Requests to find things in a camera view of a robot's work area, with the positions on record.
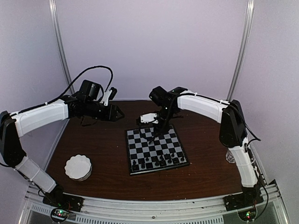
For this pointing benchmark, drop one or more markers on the clear drinking glass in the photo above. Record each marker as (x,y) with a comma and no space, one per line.
(230,157)

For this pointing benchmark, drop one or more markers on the right round control board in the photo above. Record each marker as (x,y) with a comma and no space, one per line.
(247,215)

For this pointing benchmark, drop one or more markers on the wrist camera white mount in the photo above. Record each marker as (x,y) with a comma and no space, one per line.
(147,119)
(108,95)

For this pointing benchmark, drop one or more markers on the white scalloped bowl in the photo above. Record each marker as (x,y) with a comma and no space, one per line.
(78,168)

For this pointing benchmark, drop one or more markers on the aluminium front rail frame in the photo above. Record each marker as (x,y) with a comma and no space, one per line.
(208,210)

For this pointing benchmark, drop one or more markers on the round control board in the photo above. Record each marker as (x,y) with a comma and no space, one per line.
(247,215)
(59,215)

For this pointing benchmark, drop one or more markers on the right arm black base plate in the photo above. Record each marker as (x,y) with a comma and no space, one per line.
(240,201)

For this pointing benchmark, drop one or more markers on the left round control board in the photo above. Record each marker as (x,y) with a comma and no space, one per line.
(59,215)

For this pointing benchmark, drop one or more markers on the aluminium corner post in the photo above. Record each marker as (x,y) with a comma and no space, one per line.
(62,56)
(243,45)

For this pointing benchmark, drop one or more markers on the black and grey chessboard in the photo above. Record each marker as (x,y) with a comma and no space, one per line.
(138,149)

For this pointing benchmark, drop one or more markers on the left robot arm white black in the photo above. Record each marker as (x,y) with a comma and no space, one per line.
(83,103)

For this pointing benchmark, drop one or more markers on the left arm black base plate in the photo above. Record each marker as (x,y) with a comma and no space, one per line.
(69,202)

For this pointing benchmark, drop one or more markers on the left aluminium corner post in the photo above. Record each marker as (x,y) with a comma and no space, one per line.
(62,56)

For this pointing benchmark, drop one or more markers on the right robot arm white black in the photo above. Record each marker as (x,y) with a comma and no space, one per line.
(229,115)

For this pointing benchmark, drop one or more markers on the right aluminium corner post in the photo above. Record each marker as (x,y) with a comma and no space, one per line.
(243,45)

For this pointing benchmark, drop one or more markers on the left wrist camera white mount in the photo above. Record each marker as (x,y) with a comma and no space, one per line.
(108,95)

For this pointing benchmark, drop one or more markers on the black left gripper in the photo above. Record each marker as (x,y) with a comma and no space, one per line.
(111,115)

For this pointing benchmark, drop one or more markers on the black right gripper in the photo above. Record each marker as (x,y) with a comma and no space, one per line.
(160,131)

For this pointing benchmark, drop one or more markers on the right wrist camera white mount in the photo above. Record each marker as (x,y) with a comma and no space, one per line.
(147,119)

